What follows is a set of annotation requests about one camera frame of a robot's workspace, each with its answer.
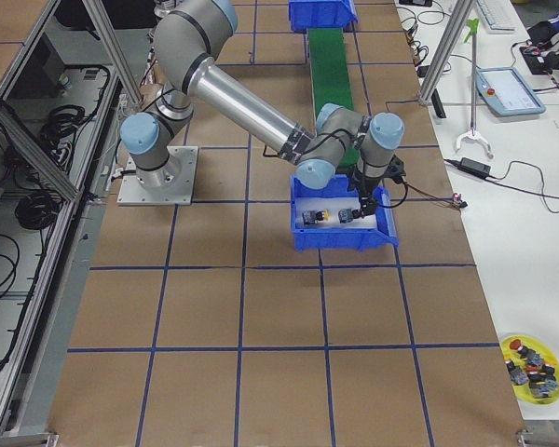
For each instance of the black power adapter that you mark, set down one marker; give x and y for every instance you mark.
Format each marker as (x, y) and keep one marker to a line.
(474, 168)

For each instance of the green conveyor belt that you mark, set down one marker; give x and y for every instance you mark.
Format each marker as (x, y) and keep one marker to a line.
(328, 67)

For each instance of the blue teach pendant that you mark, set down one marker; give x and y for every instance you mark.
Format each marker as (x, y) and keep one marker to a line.
(506, 92)

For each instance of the long grabber reach tool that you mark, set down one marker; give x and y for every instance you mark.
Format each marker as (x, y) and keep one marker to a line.
(473, 135)

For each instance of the yellow mushroom push button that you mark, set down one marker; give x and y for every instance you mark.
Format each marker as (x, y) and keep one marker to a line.
(311, 217)

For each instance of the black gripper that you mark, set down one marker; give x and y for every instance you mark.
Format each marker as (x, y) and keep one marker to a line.
(366, 186)

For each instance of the white foam pad right bin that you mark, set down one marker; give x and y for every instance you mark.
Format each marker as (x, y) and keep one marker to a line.
(333, 205)

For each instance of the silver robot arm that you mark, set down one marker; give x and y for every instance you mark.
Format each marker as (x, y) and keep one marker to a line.
(187, 42)

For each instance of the red mushroom push button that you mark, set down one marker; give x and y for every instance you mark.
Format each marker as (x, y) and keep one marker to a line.
(347, 216)

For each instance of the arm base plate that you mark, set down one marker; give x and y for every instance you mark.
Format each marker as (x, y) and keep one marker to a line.
(169, 185)

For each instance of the yellow bowl of buttons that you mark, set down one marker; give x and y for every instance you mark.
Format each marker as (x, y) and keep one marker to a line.
(533, 369)

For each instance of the blue bin at arm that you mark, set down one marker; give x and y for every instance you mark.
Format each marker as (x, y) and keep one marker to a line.
(313, 14)
(342, 238)

